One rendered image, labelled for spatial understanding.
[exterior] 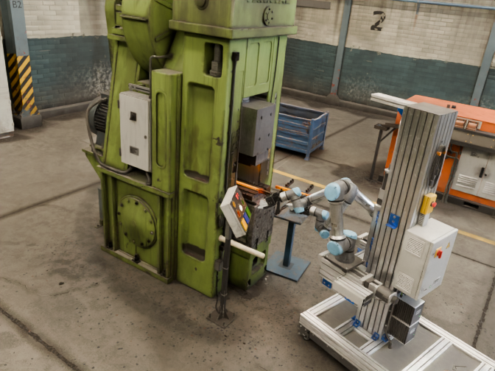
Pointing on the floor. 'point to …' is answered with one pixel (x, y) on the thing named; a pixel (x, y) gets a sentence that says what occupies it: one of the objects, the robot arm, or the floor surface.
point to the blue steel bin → (301, 129)
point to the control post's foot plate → (222, 318)
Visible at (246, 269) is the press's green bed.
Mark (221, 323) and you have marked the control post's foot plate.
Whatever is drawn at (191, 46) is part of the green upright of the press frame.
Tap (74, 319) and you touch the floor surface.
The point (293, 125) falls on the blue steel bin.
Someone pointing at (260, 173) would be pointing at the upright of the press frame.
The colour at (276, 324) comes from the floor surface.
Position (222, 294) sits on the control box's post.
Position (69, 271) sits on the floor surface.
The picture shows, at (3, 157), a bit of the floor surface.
